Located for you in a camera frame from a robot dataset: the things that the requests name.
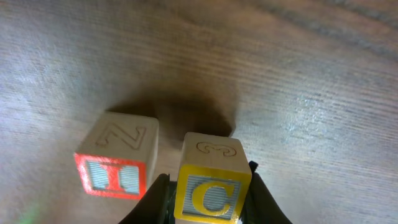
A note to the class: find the red I block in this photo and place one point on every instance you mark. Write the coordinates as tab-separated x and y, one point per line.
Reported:
117	158

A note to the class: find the yellow C block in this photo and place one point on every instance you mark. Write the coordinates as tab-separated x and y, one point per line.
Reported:
213	179

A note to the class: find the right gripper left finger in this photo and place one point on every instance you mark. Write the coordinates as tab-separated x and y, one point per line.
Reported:
157	205

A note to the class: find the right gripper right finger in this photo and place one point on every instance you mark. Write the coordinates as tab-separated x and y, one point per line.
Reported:
259	206

